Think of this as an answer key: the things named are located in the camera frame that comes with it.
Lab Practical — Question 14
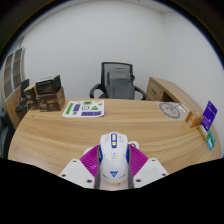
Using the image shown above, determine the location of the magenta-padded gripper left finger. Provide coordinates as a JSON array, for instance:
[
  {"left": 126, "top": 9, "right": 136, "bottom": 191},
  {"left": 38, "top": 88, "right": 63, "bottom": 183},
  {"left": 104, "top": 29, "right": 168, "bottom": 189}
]
[{"left": 59, "top": 144, "right": 103, "bottom": 190}]

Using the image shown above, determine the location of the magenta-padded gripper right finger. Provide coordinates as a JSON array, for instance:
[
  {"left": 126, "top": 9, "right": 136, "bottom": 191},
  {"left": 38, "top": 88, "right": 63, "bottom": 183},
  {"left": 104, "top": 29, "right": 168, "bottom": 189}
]
[{"left": 126, "top": 144, "right": 170, "bottom": 190}]

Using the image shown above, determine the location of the white blue yellow computer mouse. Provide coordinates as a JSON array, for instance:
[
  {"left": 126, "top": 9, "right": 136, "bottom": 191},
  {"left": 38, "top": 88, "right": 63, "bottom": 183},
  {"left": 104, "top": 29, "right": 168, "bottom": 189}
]
[{"left": 98, "top": 131, "right": 131, "bottom": 185}]

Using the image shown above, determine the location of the white sticker sheet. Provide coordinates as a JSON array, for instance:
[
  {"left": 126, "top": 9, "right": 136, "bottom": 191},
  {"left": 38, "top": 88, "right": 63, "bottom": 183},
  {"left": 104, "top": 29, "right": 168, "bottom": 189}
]
[{"left": 61, "top": 99, "right": 105, "bottom": 118}]

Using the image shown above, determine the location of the small orange box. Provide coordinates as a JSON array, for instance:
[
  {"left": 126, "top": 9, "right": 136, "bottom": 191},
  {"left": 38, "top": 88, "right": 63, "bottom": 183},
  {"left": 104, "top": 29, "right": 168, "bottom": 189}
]
[{"left": 184, "top": 109, "right": 204, "bottom": 129}]

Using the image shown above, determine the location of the teal card package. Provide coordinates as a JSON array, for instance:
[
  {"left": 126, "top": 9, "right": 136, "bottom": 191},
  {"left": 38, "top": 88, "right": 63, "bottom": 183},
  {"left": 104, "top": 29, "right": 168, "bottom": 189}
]
[{"left": 205, "top": 129, "right": 217, "bottom": 151}]

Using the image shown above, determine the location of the wide brown cardboard box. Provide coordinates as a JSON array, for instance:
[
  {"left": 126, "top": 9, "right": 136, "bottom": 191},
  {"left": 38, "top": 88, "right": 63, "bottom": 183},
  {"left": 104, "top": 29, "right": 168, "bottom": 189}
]
[{"left": 35, "top": 87, "right": 67, "bottom": 113}]

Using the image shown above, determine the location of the wooden side desk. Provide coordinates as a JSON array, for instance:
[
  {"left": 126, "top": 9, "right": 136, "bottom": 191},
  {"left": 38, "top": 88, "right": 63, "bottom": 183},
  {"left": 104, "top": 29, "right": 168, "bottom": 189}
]
[{"left": 145, "top": 76, "right": 204, "bottom": 116}]

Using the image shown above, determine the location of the purple card package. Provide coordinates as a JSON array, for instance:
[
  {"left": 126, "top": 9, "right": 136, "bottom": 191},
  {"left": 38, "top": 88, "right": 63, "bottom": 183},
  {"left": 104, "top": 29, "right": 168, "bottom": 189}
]
[{"left": 200, "top": 100, "right": 218, "bottom": 132}]

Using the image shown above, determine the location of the black leather sofa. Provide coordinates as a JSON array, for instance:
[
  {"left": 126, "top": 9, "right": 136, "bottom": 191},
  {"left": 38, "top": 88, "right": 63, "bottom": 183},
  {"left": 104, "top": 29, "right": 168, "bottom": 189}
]
[{"left": 0, "top": 109, "right": 11, "bottom": 158}]

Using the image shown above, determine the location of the black mesh office chair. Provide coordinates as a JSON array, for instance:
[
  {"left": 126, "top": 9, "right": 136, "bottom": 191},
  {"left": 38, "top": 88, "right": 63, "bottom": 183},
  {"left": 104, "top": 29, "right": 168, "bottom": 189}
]
[{"left": 89, "top": 61, "right": 147, "bottom": 101}]

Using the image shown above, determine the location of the black cardboard box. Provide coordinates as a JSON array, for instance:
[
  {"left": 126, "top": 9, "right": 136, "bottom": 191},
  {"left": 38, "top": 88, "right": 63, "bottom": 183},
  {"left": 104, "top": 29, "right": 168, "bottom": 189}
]
[{"left": 35, "top": 74, "right": 62, "bottom": 95}]

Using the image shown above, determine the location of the wooden shelf unit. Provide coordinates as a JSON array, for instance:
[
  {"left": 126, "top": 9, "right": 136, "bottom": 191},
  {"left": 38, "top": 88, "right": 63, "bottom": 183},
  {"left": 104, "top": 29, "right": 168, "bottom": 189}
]
[{"left": 1, "top": 47, "right": 28, "bottom": 129}]

